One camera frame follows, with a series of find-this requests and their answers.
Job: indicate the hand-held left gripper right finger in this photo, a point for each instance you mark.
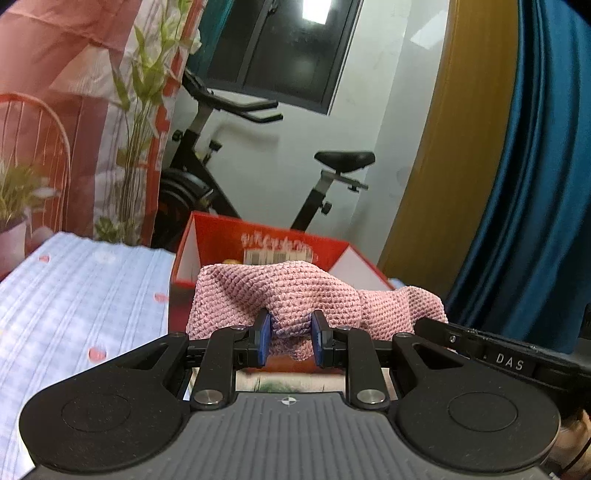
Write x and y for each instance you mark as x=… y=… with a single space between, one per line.
x=318 y=341

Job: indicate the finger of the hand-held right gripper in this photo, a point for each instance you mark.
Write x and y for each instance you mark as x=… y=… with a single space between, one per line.
x=438 y=334

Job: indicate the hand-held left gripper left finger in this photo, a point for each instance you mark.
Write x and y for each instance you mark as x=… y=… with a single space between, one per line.
x=262 y=341

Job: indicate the pink knitted cloth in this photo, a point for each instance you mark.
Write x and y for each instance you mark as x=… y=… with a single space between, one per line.
x=300 y=286

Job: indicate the red cardboard box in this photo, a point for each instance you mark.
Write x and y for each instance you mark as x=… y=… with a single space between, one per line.
x=207 y=240

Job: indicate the person's right hand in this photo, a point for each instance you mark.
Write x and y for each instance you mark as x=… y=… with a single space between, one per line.
x=577 y=443

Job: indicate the black exercise bike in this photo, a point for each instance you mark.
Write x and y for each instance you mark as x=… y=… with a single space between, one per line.
x=194 y=184

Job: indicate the checked white tablecloth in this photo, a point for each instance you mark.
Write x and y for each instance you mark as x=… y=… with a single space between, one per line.
x=83 y=300

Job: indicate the yellow wooden door panel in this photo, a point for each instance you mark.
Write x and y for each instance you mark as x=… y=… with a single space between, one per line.
x=461 y=138

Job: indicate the blue curtain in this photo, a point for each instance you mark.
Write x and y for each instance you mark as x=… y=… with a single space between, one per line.
x=545 y=161

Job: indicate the printed pink backdrop cloth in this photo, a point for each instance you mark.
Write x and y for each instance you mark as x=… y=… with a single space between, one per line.
x=83 y=115

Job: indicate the dark framed window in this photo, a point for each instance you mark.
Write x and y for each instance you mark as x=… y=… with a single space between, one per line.
x=286 y=50

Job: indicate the teal curtain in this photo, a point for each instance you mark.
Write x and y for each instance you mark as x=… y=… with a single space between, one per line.
x=212 y=23

